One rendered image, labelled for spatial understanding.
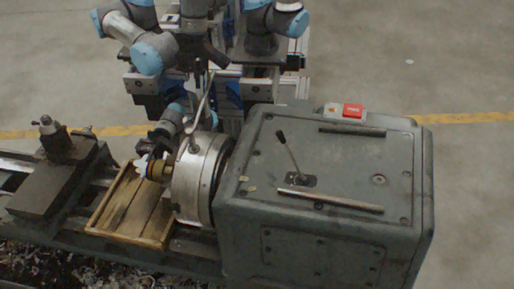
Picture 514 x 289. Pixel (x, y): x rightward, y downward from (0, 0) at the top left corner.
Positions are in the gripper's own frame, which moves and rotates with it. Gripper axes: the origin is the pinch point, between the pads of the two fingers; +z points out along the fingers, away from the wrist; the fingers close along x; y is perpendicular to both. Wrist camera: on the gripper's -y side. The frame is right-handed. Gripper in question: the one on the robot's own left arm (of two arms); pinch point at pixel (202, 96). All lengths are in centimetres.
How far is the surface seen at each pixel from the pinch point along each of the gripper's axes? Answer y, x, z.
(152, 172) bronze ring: 15.4, 6.8, 26.4
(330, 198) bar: -44, 24, 14
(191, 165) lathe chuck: -1.5, 14.3, 16.9
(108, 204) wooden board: 38, 1, 48
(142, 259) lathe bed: 23, 6, 66
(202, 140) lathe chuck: -1.9, 5.5, 12.3
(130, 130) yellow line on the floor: 111, -144, 93
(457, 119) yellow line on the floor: -116, -199, 74
